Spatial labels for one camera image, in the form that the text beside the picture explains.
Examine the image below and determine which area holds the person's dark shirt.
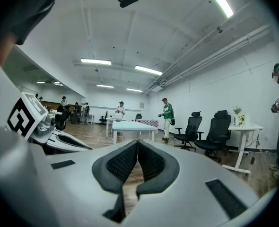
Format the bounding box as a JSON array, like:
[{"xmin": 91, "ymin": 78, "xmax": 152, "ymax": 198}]
[{"xmin": 0, "ymin": 0, "xmax": 68, "ymax": 46}]

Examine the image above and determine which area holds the table with checkered cloth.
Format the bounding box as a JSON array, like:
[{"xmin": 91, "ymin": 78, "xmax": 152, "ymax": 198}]
[{"xmin": 136, "ymin": 118, "xmax": 160, "ymax": 128}]

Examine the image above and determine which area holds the green plant in vase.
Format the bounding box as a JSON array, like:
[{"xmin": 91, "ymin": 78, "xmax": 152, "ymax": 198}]
[{"xmin": 232, "ymin": 105, "xmax": 243, "ymax": 126}]

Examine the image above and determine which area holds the dark office chair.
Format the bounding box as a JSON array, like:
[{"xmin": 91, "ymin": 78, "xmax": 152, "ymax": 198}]
[{"xmin": 55, "ymin": 105, "xmax": 72, "ymax": 131}]

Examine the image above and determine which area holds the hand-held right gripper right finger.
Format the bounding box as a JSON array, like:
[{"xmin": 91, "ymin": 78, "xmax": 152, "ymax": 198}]
[{"xmin": 124, "ymin": 140, "xmax": 259, "ymax": 227}]

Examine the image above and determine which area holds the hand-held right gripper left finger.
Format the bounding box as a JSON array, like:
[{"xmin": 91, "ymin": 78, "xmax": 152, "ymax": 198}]
[{"xmin": 39, "ymin": 140, "xmax": 139, "ymax": 227}]

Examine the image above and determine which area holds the long ceiling strip light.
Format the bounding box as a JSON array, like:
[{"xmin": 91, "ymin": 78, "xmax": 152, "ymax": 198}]
[{"xmin": 200, "ymin": 0, "xmax": 235, "ymax": 18}]

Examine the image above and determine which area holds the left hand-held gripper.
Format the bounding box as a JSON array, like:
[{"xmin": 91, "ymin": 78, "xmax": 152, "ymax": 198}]
[{"xmin": 6, "ymin": 92, "xmax": 93, "ymax": 154}]

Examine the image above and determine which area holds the yellow floor cable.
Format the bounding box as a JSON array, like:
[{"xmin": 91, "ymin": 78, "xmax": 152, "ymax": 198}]
[{"xmin": 91, "ymin": 130, "xmax": 107, "ymax": 149}]

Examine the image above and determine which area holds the black office chair with headrest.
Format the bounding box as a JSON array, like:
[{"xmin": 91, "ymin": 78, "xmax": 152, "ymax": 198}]
[
  {"xmin": 193, "ymin": 110, "xmax": 233, "ymax": 163},
  {"xmin": 173, "ymin": 111, "xmax": 205, "ymax": 151}
]

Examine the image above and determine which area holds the white ceiling pipe run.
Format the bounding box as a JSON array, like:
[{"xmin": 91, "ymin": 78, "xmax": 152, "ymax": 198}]
[{"xmin": 147, "ymin": 24, "xmax": 274, "ymax": 91}]

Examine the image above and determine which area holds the white rectangular table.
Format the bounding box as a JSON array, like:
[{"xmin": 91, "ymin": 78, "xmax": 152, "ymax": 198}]
[
  {"xmin": 111, "ymin": 121, "xmax": 158, "ymax": 145},
  {"xmin": 105, "ymin": 117, "xmax": 128, "ymax": 137}
]

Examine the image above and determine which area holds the white desk with T-legs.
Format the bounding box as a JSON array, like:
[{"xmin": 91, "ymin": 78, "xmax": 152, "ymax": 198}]
[{"xmin": 221, "ymin": 122, "xmax": 264, "ymax": 175}]

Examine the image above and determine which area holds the black head-mounted camera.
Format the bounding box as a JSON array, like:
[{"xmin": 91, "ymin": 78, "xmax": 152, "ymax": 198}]
[{"xmin": 117, "ymin": 0, "xmax": 140, "ymax": 9}]

